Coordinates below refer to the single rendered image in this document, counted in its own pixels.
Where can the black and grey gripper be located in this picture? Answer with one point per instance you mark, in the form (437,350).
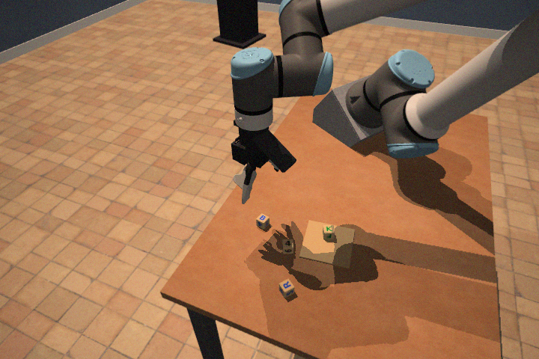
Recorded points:
(245,151)

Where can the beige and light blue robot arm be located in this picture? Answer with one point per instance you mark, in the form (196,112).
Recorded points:
(411,125)

